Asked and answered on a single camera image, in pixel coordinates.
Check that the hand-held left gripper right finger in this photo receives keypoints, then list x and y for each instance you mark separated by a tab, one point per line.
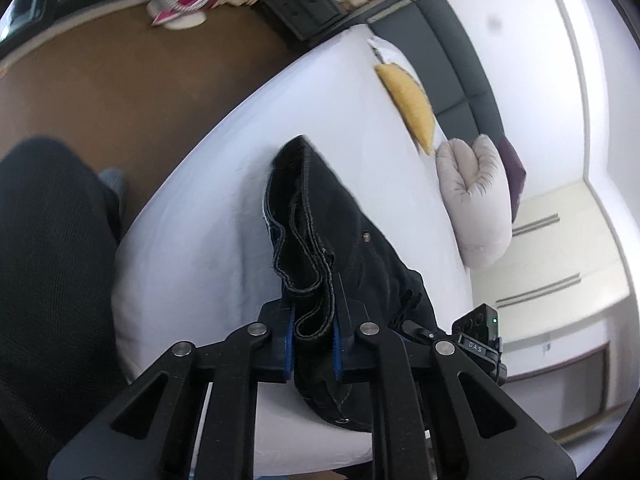
390	360

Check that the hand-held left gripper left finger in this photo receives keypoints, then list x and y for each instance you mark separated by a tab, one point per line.
240	360

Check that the black denim pants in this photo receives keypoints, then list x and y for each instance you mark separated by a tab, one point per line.
340	220

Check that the white wardrobe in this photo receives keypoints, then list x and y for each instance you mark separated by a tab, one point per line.
565	270

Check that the grey curved cushion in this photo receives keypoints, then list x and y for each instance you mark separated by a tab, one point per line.
475	200

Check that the bed with white sheet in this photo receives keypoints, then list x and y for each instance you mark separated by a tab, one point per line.
210	210

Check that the purple pillow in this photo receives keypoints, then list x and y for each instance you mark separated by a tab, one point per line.
515	175

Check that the person's leg in dark trousers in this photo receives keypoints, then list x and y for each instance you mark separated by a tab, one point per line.
50	285

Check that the yellow pillow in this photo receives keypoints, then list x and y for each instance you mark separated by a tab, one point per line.
412	105

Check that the grey padded headboard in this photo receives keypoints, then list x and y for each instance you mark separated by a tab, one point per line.
460	75

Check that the white pillow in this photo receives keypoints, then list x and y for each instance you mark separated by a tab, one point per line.
395	52

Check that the dark grey nightstand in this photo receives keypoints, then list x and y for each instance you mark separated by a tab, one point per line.
305	5

